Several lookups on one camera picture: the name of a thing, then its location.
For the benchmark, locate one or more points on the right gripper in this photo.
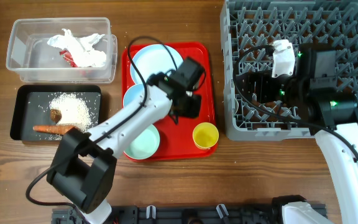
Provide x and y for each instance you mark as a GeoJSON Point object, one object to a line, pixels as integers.
{"type": "Point", "coordinates": [262, 79]}

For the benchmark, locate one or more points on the white napkin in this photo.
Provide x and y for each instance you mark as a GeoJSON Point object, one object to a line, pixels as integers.
{"type": "Point", "coordinates": [81, 49]}

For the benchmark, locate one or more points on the red serving tray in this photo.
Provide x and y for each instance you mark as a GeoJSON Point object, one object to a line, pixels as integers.
{"type": "Point", "coordinates": [176, 141]}

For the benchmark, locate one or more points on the brown food scrap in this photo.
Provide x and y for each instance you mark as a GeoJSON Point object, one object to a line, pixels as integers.
{"type": "Point", "coordinates": [55, 115]}

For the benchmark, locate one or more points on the red snack wrapper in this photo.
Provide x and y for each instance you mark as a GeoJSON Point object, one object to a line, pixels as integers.
{"type": "Point", "coordinates": [68, 58]}

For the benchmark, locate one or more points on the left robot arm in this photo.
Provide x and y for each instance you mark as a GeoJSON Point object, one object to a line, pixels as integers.
{"type": "Point", "coordinates": [84, 164]}

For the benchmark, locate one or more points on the light blue bowl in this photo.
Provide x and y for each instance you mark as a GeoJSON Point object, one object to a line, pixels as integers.
{"type": "Point", "coordinates": [132, 94]}

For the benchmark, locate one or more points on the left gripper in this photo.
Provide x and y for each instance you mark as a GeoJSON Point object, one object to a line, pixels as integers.
{"type": "Point", "coordinates": [195, 111]}

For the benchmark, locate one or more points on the light blue plate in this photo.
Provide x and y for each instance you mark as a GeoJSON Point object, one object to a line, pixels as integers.
{"type": "Point", "coordinates": [155, 58]}

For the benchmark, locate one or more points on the orange carrot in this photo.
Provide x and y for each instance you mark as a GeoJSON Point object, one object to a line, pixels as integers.
{"type": "Point", "coordinates": [56, 129]}

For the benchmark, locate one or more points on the black waste tray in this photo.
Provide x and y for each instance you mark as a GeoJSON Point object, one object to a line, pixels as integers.
{"type": "Point", "coordinates": [33, 108]}

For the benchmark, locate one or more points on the white rice pile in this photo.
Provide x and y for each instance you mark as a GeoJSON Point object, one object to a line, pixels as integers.
{"type": "Point", "coordinates": [73, 111]}

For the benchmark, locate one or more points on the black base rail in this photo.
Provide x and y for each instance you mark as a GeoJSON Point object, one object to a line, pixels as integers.
{"type": "Point", "coordinates": [133, 214]}

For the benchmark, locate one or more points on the light green bowl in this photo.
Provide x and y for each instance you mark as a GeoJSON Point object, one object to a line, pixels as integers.
{"type": "Point", "coordinates": [145, 145]}

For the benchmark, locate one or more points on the grey dishwasher rack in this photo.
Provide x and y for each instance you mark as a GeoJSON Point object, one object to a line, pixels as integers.
{"type": "Point", "coordinates": [246, 24]}

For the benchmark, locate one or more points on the yellow plastic cup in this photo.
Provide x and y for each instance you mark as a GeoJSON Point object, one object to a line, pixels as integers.
{"type": "Point", "coordinates": [205, 136]}

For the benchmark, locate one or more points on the clear plastic bin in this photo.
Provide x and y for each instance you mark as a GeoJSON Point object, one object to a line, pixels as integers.
{"type": "Point", "coordinates": [30, 56]}

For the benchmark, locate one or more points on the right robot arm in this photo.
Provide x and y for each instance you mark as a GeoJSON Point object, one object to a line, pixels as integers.
{"type": "Point", "coordinates": [306, 77]}

